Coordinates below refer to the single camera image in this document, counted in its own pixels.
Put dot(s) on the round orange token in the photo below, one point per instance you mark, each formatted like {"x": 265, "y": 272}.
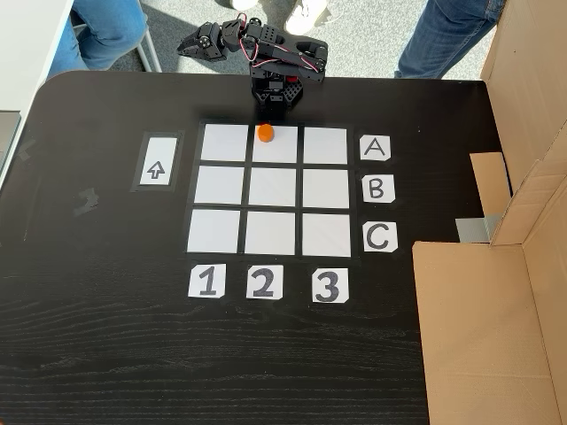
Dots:
{"x": 265, "y": 133}

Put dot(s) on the paper label letter C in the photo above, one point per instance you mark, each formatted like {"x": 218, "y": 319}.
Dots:
{"x": 379, "y": 236}

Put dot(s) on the brown cardboard screen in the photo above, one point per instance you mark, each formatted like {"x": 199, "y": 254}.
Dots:
{"x": 527, "y": 88}
{"x": 478, "y": 332}

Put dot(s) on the paper label number 1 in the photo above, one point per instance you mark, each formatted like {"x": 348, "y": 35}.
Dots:
{"x": 207, "y": 281}

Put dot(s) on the white arrow paper sheet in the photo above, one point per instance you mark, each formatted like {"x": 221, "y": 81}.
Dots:
{"x": 158, "y": 152}

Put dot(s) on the paper label letter A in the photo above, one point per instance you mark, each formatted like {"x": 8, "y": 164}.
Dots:
{"x": 375, "y": 147}

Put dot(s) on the paper label number 2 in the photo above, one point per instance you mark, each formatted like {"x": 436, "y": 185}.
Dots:
{"x": 264, "y": 282}

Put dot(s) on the white desk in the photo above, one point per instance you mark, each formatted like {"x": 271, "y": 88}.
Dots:
{"x": 26, "y": 44}

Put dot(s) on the paper label letter B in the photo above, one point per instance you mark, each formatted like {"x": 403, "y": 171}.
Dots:
{"x": 378, "y": 188}

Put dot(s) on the white nine-square grid sheet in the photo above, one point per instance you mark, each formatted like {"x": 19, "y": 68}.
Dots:
{"x": 270, "y": 188}

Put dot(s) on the grey duct tape strip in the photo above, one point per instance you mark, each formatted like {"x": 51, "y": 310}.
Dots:
{"x": 474, "y": 229}

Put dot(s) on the black and orange clamp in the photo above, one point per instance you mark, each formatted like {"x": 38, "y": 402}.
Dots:
{"x": 291, "y": 80}

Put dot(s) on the grey flat device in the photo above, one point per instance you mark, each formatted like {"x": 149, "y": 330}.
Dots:
{"x": 9, "y": 141}

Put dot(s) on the white metal chair leg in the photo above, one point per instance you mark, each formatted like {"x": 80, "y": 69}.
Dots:
{"x": 149, "y": 55}

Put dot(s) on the paper label number 3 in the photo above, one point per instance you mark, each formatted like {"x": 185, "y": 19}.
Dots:
{"x": 330, "y": 285}

